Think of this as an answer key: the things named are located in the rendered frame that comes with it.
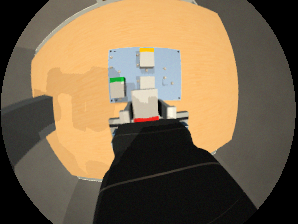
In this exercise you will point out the beige block with red end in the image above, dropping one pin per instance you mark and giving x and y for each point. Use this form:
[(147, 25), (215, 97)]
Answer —
[(145, 104)]

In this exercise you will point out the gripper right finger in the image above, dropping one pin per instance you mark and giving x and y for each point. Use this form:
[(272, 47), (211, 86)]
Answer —
[(165, 110)]

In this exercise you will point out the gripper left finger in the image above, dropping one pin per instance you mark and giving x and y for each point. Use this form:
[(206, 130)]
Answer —
[(124, 115)]

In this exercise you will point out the beige block with yellow end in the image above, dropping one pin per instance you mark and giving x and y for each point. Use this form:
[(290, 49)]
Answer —
[(146, 58)]

